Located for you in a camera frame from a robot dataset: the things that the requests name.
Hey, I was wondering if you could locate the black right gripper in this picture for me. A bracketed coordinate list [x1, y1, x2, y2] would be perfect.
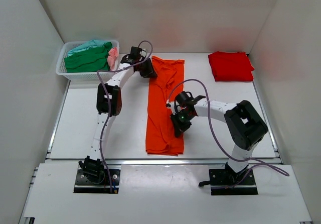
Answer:
[170, 110, 194, 138]

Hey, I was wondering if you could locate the pink t shirt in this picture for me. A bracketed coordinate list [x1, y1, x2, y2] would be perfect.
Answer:
[107, 47, 119, 70]

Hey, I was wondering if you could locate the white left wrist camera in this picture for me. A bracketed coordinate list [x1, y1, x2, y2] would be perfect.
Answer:
[140, 49, 147, 56]

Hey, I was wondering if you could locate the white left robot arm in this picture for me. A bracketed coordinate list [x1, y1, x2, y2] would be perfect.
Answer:
[79, 46, 157, 185]

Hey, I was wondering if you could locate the white plastic laundry basket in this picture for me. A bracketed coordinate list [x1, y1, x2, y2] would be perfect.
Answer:
[56, 40, 119, 81]

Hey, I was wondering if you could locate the orange t shirt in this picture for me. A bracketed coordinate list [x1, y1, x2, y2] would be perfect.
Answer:
[145, 56, 185, 156]

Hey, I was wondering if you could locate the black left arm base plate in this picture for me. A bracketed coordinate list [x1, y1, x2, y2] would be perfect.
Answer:
[73, 167, 121, 194]

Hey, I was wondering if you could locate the aluminium table rail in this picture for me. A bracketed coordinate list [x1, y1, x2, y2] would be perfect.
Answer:
[46, 80, 284, 166]

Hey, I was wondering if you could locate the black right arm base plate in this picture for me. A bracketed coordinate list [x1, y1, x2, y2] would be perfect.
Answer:
[198, 164, 258, 196]

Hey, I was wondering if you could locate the folded red t shirt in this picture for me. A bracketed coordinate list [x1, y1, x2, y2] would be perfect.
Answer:
[208, 52, 254, 82]

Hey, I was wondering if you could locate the green t shirt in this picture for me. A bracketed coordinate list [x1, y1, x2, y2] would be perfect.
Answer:
[64, 42, 113, 73]

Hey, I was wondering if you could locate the teal t shirt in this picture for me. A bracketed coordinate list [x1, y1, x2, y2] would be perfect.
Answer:
[68, 40, 106, 57]

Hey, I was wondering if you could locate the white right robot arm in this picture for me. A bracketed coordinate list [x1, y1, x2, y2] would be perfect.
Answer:
[166, 91, 268, 184]

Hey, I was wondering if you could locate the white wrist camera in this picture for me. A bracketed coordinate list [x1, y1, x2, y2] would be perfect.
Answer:
[140, 49, 147, 56]
[166, 102, 173, 108]

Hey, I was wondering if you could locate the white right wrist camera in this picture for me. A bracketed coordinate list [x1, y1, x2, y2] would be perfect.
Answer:
[166, 102, 173, 108]

